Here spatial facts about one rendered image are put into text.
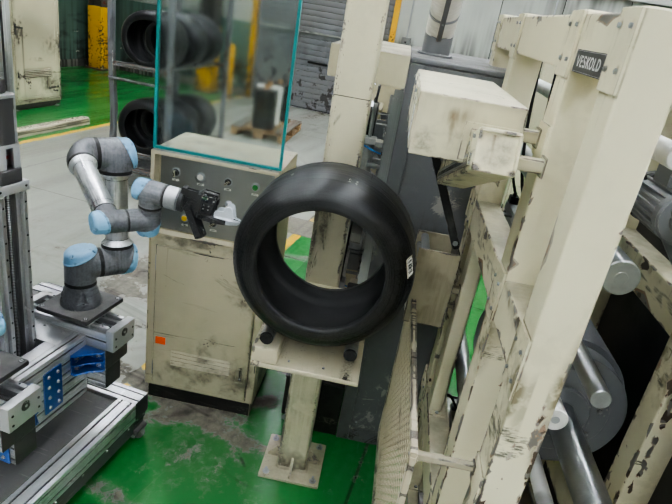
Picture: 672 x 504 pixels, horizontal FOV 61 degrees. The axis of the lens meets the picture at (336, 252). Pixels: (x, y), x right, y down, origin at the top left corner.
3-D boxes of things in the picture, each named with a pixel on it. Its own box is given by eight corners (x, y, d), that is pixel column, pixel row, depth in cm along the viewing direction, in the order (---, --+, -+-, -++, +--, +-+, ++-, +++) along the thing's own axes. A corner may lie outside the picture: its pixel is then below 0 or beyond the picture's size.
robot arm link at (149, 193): (139, 194, 188) (141, 171, 184) (171, 204, 188) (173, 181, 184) (128, 204, 181) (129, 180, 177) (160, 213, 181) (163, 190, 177)
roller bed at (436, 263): (403, 296, 229) (418, 228, 217) (439, 304, 228) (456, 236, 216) (402, 320, 211) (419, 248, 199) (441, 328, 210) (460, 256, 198)
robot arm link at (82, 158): (56, 130, 198) (95, 216, 171) (89, 130, 205) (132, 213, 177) (55, 158, 205) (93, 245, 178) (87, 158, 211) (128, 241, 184)
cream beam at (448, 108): (406, 114, 188) (416, 68, 182) (482, 127, 186) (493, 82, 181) (404, 153, 132) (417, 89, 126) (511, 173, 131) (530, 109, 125)
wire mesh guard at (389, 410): (377, 430, 243) (411, 286, 216) (382, 431, 243) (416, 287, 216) (359, 641, 161) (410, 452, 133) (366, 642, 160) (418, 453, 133)
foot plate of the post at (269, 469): (271, 435, 273) (272, 428, 271) (325, 447, 272) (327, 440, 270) (257, 476, 248) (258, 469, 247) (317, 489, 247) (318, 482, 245)
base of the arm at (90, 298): (50, 304, 217) (49, 281, 213) (78, 288, 230) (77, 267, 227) (84, 315, 214) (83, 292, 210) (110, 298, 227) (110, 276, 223)
